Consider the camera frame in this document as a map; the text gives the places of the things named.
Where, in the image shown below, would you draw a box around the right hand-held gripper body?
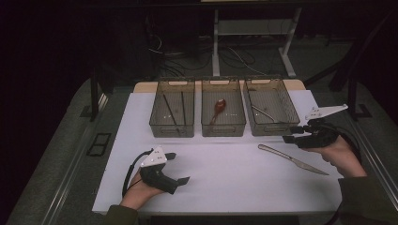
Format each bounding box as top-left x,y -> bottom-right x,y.
295,103 -> 349,149

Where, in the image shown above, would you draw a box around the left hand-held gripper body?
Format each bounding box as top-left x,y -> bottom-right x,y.
139,145 -> 180,195

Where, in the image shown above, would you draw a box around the metal knife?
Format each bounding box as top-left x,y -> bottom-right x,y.
257,143 -> 330,176

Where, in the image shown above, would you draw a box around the smoky transparent plastic bin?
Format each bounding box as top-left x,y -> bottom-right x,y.
200,78 -> 247,138
148,78 -> 196,139
242,77 -> 301,137

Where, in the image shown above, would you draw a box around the black chopstick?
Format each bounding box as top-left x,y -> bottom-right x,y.
162,93 -> 181,135
180,90 -> 187,127

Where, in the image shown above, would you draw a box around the brown wooden spoon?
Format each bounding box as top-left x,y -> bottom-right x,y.
209,97 -> 227,126

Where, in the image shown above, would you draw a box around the person's left hand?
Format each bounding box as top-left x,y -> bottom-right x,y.
120,172 -> 163,211

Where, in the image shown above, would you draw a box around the person's right hand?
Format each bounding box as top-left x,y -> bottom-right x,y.
301,135 -> 367,178

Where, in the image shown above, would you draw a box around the black metal stand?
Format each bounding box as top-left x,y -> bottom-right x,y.
346,74 -> 374,121
79,68 -> 109,123

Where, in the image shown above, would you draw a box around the left hand-held gripper cable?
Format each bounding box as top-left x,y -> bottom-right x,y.
121,149 -> 154,199

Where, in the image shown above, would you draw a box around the hand-held gripper cable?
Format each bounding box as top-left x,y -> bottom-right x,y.
328,123 -> 363,165
121,149 -> 154,199

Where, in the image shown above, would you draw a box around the right hand-held gripper cable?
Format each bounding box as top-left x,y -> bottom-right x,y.
328,123 -> 363,165

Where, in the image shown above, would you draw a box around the metal floor rail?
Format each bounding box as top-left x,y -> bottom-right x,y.
40,90 -> 110,225
350,118 -> 398,203

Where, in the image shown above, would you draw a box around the white floor cable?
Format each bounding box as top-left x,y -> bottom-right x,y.
226,46 -> 268,76

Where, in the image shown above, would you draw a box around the black floor cables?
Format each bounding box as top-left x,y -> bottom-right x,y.
146,32 -> 214,78

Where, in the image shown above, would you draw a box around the white metal desk frame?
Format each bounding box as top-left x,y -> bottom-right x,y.
211,7 -> 303,79

